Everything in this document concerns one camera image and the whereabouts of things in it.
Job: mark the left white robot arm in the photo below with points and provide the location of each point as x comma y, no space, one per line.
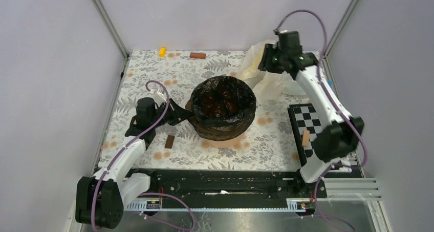
102,197

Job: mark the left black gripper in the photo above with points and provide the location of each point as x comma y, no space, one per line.
178,113

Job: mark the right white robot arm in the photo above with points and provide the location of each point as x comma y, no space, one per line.
341,132

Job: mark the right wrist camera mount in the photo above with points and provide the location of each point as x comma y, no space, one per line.
282,32

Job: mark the yellow cube block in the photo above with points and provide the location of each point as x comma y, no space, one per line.
162,52

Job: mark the translucent white trash bag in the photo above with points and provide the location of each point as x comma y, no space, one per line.
265,85

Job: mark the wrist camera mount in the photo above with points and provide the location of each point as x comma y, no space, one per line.
282,32
158,95

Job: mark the black trash bag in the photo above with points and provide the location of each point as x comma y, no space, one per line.
223,107

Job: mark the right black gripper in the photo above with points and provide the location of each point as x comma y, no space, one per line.
264,64

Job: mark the brown cylinder block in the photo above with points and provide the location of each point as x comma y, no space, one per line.
197,55

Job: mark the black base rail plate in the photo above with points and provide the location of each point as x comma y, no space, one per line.
228,185

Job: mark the floral patterned table mat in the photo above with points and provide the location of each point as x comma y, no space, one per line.
268,145

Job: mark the black white checkerboard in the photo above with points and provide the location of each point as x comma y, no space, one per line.
303,117

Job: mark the dark brown wooden block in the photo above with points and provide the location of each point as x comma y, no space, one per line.
169,141

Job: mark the slotted metal cable duct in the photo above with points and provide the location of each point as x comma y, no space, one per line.
197,205

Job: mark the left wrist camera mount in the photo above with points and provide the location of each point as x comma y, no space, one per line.
158,95

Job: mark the orange plastic trash bin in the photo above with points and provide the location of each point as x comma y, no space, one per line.
223,143

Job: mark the light wooden block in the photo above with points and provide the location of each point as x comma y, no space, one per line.
305,138

